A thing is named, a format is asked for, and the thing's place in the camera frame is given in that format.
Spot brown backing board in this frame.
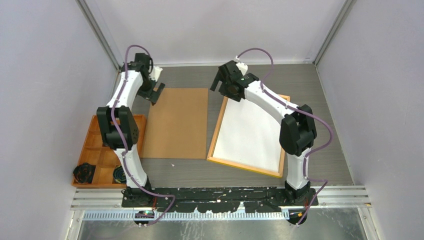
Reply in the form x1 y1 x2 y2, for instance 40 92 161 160
141 88 208 159

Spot yellow wooden picture frame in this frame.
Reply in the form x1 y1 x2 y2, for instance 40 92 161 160
206 93 291 179

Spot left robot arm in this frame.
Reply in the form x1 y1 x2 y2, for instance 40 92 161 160
96 53 165 207

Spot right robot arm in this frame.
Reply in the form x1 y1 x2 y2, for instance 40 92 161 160
210 60 317 205

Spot orange compartment tray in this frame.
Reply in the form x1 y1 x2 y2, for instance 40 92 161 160
71 115 126 189

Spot black yellow coil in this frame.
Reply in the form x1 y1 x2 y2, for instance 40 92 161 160
112 165 127 184

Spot black coil outside tray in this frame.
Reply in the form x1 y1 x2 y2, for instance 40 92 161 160
72 162 96 184

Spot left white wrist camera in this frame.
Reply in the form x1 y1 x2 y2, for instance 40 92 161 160
149 65 163 82

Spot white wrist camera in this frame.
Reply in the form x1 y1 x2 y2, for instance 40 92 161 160
235 61 248 76
149 65 163 82

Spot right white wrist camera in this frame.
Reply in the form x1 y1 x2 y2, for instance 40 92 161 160
235 61 248 76

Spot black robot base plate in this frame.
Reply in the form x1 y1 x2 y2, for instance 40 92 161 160
121 186 318 213

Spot aluminium front rail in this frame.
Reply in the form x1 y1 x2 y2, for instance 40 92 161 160
70 186 372 221

